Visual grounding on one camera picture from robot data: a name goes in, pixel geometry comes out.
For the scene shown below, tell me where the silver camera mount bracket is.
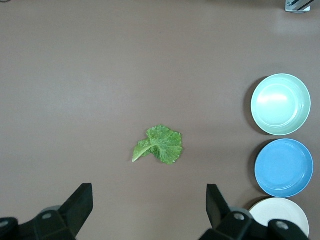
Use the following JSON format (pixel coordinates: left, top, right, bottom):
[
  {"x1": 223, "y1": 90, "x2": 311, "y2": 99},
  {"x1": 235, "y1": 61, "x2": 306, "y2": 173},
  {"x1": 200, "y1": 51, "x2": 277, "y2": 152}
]
[{"x1": 285, "y1": 0, "x2": 312, "y2": 12}]

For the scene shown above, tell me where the pale green round plate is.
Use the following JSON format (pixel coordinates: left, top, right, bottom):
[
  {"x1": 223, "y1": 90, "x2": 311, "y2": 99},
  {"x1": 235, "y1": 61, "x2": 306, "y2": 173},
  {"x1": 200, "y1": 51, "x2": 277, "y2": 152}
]
[{"x1": 250, "y1": 73, "x2": 312, "y2": 136}]

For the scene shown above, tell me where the brown table cover sheet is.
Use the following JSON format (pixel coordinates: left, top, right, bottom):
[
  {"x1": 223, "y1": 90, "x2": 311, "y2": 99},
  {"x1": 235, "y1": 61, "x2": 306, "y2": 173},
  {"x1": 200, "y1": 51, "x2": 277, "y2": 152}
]
[{"x1": 0, "y1": 0, "x2": 320, "y2": 240}]

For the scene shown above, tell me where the beige round plate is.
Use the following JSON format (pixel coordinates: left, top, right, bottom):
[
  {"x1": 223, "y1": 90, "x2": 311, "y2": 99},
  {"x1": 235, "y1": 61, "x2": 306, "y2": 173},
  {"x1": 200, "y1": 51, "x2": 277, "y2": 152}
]
[{"x1": 248, "y1": 197, "x2": 310, "y2": 238}]

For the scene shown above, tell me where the blue round plate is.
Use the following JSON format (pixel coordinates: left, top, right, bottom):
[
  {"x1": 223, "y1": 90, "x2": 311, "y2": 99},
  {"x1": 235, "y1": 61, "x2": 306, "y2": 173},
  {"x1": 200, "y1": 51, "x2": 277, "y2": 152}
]
[{"x1": 254, "y1": 138, "x2": 315, "y2": 199}]

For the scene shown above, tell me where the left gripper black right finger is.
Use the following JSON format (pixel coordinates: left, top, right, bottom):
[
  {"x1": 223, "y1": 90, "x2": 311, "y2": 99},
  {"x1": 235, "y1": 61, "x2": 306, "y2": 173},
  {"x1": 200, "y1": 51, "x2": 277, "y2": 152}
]
[{"x1": 199, "y1": 183, "x2": 271, "y2": 240}]

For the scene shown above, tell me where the green lettuce leaf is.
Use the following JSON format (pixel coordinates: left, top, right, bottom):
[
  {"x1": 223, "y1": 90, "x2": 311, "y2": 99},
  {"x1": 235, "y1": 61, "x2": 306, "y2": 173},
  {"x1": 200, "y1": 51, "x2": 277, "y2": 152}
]
[{"x1": 131, "y1": 124, "x2": 184, "y2": 166}]

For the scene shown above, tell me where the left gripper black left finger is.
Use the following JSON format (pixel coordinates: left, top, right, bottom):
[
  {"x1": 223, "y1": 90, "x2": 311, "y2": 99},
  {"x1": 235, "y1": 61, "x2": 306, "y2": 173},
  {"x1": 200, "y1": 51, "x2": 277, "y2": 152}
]
[{"x1": 18, "y1": 183, "x2": 94, "y2": 240}]

